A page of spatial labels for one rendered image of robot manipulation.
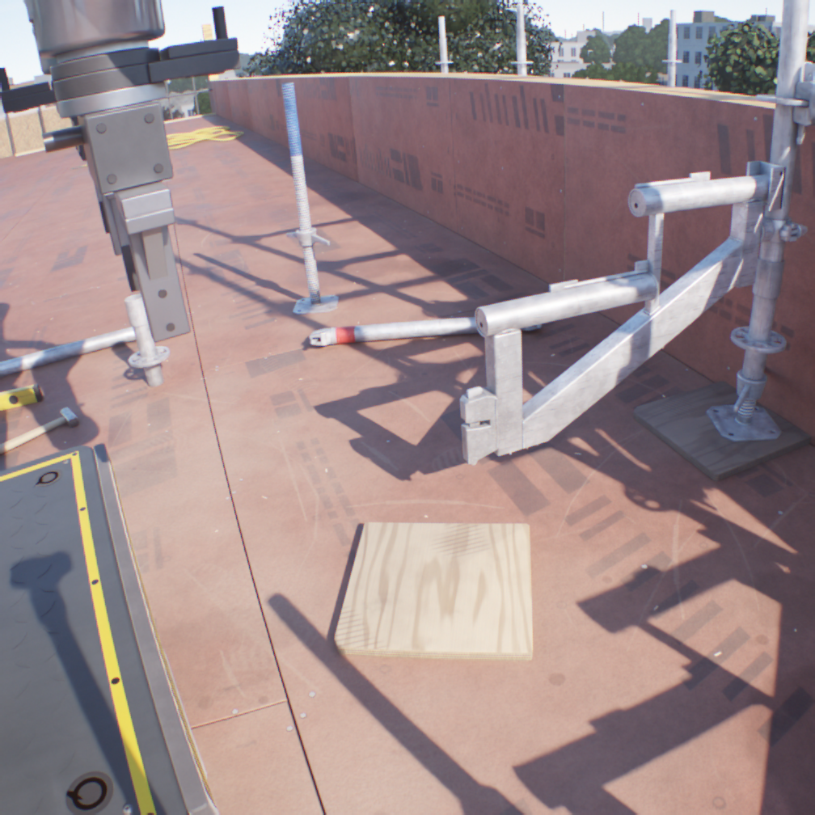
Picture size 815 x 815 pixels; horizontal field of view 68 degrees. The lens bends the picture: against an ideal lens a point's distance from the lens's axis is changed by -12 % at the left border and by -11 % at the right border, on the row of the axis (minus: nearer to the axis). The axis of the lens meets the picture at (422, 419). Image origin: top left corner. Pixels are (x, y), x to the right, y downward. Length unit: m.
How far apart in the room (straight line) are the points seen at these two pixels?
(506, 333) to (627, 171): 0.99
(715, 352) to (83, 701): 1.57
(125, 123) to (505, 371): 0.81
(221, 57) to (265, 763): 0.84
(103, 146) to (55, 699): 0.51
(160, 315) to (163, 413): 1.40
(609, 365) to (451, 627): 0.54
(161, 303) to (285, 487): 1.01
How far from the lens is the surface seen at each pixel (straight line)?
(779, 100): 1.36
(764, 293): 1.47
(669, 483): 1.41
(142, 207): 0.42
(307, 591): 1.19
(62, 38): 0.48
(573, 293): 1.14
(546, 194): 2.36
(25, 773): 0.68
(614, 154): 2.02
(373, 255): 2.88
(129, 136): 0.45
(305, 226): 2.28
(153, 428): 1.80
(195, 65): 0.49
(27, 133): 15.16
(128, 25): 0.47
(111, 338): 2.39
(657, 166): 1.88
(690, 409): 1.65
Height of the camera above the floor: 0.82
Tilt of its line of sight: 31 degrees down
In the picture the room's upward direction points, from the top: 5 degrees counter-clockwise
